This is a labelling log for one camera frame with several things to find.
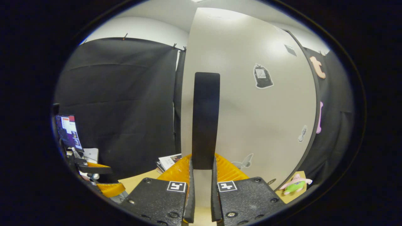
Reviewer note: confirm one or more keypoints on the beige cabinet door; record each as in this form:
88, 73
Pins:
251, 125

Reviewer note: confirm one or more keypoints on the white paper sheet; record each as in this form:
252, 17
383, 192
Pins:
91, 154

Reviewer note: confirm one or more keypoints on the grey cabinet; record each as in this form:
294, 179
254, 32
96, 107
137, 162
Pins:
317, 91

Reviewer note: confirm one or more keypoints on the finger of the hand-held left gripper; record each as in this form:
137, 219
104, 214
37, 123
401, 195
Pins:
97, 170
111, 189

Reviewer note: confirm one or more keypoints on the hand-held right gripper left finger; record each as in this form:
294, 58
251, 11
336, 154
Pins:
190, 204

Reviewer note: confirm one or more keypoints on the pink and green plush toy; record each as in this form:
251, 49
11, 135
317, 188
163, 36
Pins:
295, 186

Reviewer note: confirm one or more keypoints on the computer monitor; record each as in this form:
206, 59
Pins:
67, 128

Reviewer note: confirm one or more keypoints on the black backdrop cloth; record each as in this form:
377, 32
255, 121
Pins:
125, 110

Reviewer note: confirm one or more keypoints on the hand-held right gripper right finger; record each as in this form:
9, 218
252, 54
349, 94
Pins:
215, 204

